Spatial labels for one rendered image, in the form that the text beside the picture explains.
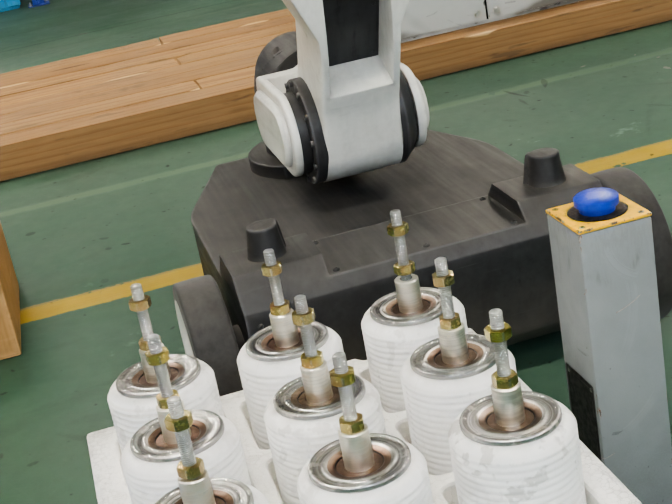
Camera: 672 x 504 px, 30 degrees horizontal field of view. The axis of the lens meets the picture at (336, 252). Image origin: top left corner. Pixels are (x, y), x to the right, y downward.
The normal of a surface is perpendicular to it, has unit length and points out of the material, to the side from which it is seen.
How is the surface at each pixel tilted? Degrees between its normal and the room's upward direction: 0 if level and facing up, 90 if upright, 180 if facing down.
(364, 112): 107
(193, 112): 90
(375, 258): 0
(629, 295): 90
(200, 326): 43
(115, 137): 90
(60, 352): 0
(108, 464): 0
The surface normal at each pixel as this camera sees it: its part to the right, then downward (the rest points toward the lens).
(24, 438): -0.17, -0.92
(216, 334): 0.11, -0.38
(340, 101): 0.31, 0.73
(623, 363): 0.26, 0.31
